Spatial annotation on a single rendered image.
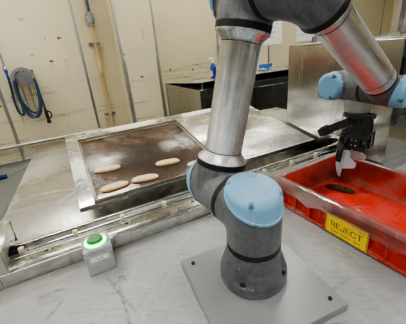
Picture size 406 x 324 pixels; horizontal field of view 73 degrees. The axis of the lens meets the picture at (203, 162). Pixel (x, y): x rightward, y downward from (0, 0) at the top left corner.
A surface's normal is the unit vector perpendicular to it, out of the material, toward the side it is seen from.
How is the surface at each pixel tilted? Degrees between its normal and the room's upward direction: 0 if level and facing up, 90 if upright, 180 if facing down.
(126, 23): 90
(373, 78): 128
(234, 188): 10
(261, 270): 75
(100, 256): 90
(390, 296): 0
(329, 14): 120
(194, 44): 90
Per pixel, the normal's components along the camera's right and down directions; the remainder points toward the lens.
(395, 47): -0.89, 0.25
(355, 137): -0.74, 0.32
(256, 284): -0.04, 0.14
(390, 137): 0.45, 0.31
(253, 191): 0.00, -0.85
